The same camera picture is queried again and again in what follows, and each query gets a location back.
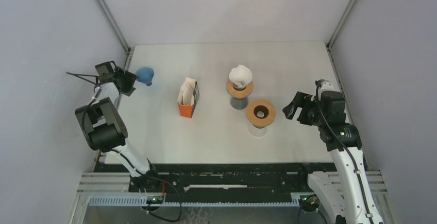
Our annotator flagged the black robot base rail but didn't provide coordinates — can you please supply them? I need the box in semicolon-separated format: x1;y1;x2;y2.
94;162;369;204

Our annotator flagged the right aluminium frame post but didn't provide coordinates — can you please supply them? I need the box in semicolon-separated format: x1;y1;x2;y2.
326;0;359;51

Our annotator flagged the blue ribbed dripper cone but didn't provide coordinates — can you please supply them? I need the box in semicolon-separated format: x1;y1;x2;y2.
135;66;155;86

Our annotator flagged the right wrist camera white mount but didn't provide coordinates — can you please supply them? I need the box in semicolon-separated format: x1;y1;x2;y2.
315;79;335;94

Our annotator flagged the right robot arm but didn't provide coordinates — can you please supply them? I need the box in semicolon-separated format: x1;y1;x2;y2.
282;91;384;223

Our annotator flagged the aluminium frame post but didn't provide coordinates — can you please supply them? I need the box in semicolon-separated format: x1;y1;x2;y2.
326;0;359;51
95;0;131;54

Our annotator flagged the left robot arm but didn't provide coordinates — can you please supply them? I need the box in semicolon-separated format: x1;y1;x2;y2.
75;61;161;192

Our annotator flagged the left aluminium frame post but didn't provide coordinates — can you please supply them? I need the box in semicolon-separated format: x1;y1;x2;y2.
95;0;131;54

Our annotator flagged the white paper coffee filter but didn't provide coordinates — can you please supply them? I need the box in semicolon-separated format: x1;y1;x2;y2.
228;64;253;90

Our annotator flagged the right black cable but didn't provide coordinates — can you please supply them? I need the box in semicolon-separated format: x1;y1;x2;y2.
314;80;373;224

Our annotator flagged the orange coffee filter box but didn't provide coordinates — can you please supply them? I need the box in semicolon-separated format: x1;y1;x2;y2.
177;77;200;118

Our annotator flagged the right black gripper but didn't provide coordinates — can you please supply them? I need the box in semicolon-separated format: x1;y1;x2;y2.
283;91;327;127

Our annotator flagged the wooden dripper ring holder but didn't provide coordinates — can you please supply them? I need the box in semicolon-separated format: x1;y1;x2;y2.
226;79;254;100

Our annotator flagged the clear glass carafe brown band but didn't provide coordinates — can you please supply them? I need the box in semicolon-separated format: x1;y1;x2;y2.
248;124;267;137

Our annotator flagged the grey glass carafe brown band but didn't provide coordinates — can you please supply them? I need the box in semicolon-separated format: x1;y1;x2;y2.
230;97;249;110

